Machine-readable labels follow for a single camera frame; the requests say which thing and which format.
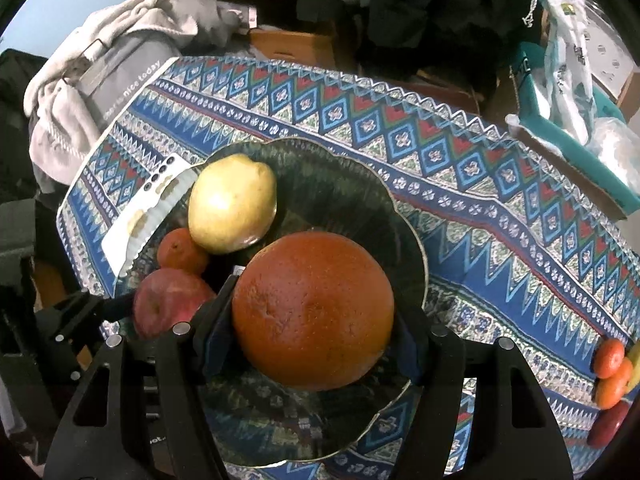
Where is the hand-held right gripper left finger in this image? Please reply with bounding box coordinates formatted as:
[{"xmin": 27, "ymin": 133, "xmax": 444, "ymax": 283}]
[{"xmin": 45, "ymin": 272, "xmax": 241, "ymax": 480}]

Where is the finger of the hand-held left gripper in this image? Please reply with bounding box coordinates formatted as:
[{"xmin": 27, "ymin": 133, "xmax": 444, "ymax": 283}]
[{"xmin": 32, "ymin": 289, "xmax": 136, "ymax": 396}]

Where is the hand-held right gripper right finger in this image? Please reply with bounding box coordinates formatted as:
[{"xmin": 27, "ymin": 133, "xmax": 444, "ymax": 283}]
[{"xmin": 390, "ymin": 305, "xmax": 573, "ymax": 480}]

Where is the red apple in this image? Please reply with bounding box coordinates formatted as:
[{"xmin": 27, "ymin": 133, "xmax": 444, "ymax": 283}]
[
  {"xmin": 586, "ymin": 399, "xmax": 632, "ymax": 449},
  {"xmin": 132, "ymin": 267, "xmax": 218, "ymax": 341}
]

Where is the small tangerine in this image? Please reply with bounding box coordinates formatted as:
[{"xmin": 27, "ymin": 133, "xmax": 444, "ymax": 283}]
[
  {"xmin": 592, "ymin": 338, "xmax": 627, "ymax": 380},
  {"xmin": 156, "ymin": 227, "xmax": 210, "ymax": 276}
]

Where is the orange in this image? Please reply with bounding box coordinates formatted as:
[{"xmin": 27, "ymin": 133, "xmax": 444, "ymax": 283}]
[
  {"xmin": 594, "ymin": 357, "xmax": 633, "ymax": 410},
  {"xmin": 231, "ymin": 231, "xmax": 396, "ymax": 392}
]

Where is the yellow pear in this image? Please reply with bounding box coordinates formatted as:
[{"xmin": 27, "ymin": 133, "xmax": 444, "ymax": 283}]
[
  {"xmin": 625, "ymin": 342, "xmax": 640, "ymax": 393},
  {"xmin": 187, "ymin": 154, "xmax": 278, "ymax": 255}
]

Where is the dark glass bowl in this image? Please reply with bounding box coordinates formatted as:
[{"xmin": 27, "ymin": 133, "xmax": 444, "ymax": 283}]
[{"xmin": 112, "ymin": 136, "xmax": 431, "ymax": 471}]

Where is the white label card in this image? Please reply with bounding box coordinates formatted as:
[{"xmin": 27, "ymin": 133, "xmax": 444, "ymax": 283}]
[{"xmin": 100, "ymin": 152, "xmax": 201, "ymax": 278}]

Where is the blue patterned tablecloth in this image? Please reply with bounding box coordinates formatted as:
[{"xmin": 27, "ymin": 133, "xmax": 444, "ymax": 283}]
[{"xmin": 56, "ymin": 55, "xmax": 640, "ymax": 480}]

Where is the dark cloth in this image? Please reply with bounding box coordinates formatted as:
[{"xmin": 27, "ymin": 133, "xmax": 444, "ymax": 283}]
[{"xmin": 0, "ymin": 50, "xmax": 56, "ymax": 201}]

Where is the pile of clothes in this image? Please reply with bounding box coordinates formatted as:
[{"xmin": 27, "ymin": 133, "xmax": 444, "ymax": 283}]
[{"xmin": 22, "ymin": 0, "xmax": 181, "ymax": 186}]

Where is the grey printed bag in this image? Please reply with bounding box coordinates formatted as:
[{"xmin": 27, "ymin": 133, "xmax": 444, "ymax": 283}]
[{"xmin": 75, "ymin": 35, "xmax": 183, "ymax": 133}]

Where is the clear plastic bag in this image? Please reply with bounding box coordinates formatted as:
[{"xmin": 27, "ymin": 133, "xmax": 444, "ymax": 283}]
[{"xmin": 590, "ymin": 117, "xmax": 640, "ymax": 186}]

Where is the wooden drawer box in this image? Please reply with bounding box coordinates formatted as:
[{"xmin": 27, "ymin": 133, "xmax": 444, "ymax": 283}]
[{"xmin": 247, "ymin": 27, "xmax": 336, "ymax": 68}]

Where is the teal plastic basket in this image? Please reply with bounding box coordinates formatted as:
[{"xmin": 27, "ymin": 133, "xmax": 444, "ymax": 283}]
[{"xmin": 507, "ymin": 42, "xmax": 640, "ymax": 221}]

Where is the black hooded coat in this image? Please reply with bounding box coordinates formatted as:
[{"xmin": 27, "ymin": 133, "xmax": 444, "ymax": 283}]
[{"xmin": 285, "ymin": 0, "xmax": 546, "ymax": 106}]

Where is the grey clothing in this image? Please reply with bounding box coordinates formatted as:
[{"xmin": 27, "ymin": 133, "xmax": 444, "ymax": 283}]
[{"xmin": 165, "ymin": 0, "xmax": 258, "ymax": 56}]

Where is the white printed bag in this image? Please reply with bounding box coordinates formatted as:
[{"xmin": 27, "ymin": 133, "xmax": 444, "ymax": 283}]
[{"xmin": 522, "ymin": 0, "xmax": 601, "ymax": 146}]

